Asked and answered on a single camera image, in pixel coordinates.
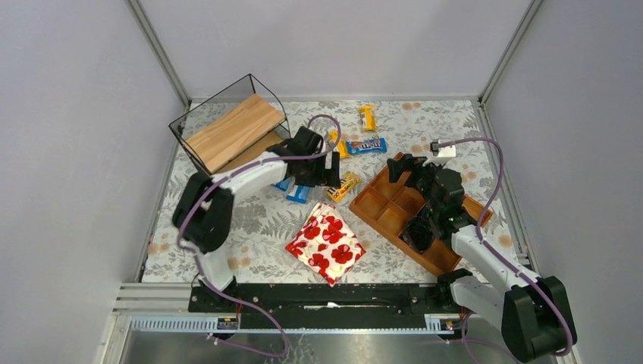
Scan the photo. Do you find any yellow m&m candy bag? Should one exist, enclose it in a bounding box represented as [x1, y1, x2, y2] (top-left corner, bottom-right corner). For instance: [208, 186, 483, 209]
[326, 171, 362, 202]

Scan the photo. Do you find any blue white candy bar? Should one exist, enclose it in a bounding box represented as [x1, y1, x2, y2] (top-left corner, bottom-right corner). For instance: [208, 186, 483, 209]
[274, 178, 292, 193]
[286, 185, 311, 204]

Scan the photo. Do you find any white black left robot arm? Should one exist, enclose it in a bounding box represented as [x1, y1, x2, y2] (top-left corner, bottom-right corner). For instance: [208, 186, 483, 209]
[172, 127, 340, 293]

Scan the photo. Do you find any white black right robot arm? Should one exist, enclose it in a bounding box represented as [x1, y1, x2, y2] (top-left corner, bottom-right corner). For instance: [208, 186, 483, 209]
[387, 154, 577, 362]

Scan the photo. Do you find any blue m&m candy bag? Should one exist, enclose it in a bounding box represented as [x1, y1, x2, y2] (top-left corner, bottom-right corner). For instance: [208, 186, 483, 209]
[347, 138, 387, 155]

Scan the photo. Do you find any yellow candy bar near centre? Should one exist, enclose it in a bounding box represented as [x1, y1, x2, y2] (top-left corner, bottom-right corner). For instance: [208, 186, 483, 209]
[328, 130, 351, 158]

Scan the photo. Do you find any yellow candy bar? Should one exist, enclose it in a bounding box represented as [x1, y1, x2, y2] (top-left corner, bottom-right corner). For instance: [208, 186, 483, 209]
[358, 105, 378, 132]
[328, 130, 351, 158]

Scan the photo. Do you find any yellow candy bar far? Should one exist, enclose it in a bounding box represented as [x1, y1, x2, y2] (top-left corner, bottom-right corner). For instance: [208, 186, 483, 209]
[358, 105, 378, 132]

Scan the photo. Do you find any floral patterned table mat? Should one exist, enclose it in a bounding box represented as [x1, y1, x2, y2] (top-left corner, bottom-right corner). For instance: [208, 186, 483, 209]
[141, 99, 516, 285]

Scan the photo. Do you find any brown wooden divided tray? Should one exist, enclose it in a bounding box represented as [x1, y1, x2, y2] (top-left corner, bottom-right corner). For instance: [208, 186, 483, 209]
[350, 156, 493, 276]

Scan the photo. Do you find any red poppy folded cloth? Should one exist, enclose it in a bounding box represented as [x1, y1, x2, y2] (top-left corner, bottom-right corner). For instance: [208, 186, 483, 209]
[285, 202, 366, 287]

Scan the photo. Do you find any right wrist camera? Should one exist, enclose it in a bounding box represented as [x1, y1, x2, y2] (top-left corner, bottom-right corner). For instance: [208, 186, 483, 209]
[430, 139, 456, 160]

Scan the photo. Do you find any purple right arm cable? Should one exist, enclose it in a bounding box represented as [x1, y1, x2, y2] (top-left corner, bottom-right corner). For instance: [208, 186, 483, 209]
[432, 137, 575, 364]

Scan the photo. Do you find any black coiled cable roll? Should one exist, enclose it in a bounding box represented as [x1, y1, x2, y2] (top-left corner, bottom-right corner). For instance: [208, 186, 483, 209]
[401, 215, 436, 254]

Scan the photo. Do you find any black wire wooden shelf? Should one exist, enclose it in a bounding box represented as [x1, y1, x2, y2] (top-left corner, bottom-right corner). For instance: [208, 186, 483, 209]
[169, 74, 292, 175]

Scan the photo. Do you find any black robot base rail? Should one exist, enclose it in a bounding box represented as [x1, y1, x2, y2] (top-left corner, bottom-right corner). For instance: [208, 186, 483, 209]
[188, 284, 462, 334]

